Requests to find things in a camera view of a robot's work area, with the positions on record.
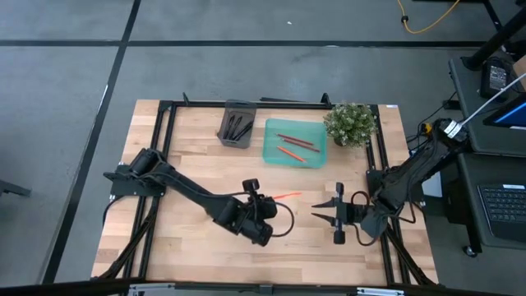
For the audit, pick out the yellow plug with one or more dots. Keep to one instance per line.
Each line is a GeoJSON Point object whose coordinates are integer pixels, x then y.
{"type": "Point", "coordinates": [427, 128]}

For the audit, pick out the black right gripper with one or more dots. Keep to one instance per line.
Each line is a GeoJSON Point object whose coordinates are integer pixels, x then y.
{"type": "Point", "coordinates": [349, 213]}

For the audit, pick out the black laptop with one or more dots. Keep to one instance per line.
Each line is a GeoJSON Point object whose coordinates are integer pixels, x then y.
{"type": "Point", "coordinates": [505, 205]}

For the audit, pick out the grey plastic bin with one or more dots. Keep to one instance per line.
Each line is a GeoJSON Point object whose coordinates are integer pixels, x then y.
{"type": "Point", "coordinates": [240, 106]}

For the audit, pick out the black table leg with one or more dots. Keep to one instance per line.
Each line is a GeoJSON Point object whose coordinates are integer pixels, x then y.
{"type": "Point", "coordinates": [493, 16]}

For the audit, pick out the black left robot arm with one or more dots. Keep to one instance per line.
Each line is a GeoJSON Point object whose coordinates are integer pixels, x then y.
{"type": "Point", "coordinates": [193, 193]}

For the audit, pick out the black front rail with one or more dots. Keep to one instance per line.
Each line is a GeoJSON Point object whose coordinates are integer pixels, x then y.
{"type": "Point", "coordinates": [61, 288]}

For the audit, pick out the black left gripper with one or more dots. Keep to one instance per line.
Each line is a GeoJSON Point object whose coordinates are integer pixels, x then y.
{"type": "Point", "coordinates": [263, 207]}

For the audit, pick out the silver metal bracket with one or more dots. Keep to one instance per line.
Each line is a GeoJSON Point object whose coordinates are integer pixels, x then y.
{"type": "Point", "coordinates": [380, 292]}
{"type": "Point", "coordinates": [152, 290]}

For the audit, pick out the dark grey desk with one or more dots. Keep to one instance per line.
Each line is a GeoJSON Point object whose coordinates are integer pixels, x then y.
{"type": "Point", "coordinates": [462, 90]}

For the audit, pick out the teal plastic bin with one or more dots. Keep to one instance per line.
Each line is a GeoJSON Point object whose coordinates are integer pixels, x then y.
{"type": "Point", "coordinates": [273, 127]}

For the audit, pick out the brown cardboard box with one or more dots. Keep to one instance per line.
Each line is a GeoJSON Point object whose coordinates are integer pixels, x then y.
{"type": "Point", "coordinates": [522, 70]}

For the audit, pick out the black floor plug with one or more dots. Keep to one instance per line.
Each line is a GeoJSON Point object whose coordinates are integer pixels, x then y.
{"type": "Point", "coordinates": [452, 104]}

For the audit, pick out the orange pencil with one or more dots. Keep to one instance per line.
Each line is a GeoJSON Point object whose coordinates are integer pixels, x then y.
{"type": "Point", "coordinates": [287, 195]}
{"type": "Point", "coordinates": [292, 154]}

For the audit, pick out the white blue box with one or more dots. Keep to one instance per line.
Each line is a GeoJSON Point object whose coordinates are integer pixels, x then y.
{"type": "Point", "coordinates": [431, 191]}

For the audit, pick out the dark chair leg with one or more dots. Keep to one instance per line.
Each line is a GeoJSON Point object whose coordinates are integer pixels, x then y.
{"type": "Point", "coordinates": [12, 189]}

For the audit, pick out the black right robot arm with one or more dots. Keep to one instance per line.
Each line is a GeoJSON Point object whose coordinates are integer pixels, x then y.
{"type": "Point", "coordinates": [411, 172]}

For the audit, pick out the black slanted desk leg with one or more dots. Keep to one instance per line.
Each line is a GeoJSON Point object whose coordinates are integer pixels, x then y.
{"type": "Point", "coordinates": [493, 47]}

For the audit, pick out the monitor with blue screen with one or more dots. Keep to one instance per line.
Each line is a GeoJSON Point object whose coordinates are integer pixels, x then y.
{"type": "Point", "coordinates": [511, 117]}

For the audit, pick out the black metal table frame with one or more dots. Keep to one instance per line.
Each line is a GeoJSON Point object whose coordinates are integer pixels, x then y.
{"type": "Point", "coordinates": [197, 104]}

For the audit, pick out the black rolling cart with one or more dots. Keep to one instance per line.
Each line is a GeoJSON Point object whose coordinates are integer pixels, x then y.
{"type": "Point", "coordinates": [493, 168]}

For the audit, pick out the black power adapter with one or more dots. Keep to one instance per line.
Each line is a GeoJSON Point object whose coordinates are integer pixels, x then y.
{"type": "Point", "coordinates": [496, 77]}

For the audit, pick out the small green potted plant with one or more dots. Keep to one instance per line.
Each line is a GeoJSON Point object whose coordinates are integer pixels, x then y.
{"type": "Point", "coordinates": [349, 123]}

